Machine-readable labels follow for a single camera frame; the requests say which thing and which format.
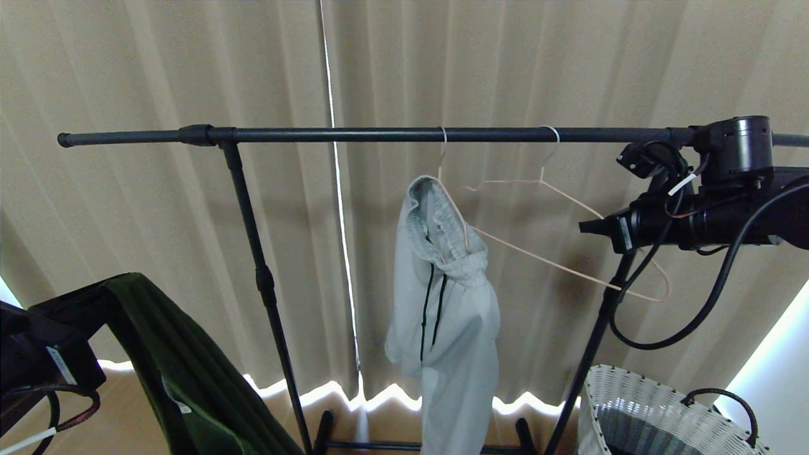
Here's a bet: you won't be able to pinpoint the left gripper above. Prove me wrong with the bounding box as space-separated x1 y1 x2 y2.
0 278 121 397

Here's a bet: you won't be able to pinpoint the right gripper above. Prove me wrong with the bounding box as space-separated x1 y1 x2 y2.
608 190 781 255

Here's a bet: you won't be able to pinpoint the pink clothes hanger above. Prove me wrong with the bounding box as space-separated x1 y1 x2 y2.
435 126 473 255
460 125 672 303

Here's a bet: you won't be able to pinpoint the green garment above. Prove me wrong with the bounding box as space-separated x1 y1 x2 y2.
101 273 305 455

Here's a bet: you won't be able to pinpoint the pale grey shorts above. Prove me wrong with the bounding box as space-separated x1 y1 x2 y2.
384 176 501 455

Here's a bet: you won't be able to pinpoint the white laundry basket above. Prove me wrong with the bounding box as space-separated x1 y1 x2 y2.
576 365 772 455

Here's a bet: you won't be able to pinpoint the black clothes rack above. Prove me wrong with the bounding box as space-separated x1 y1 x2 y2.
57 123 809 455

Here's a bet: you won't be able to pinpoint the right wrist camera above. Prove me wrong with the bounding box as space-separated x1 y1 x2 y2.
616 140 691 190

